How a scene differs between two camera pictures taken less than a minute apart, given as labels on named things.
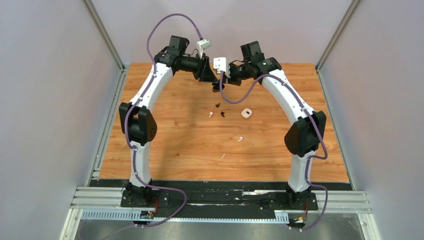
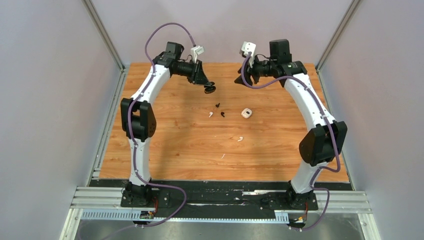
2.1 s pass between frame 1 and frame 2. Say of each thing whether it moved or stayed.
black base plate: stayed
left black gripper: moved
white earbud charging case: stayed
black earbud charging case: moved
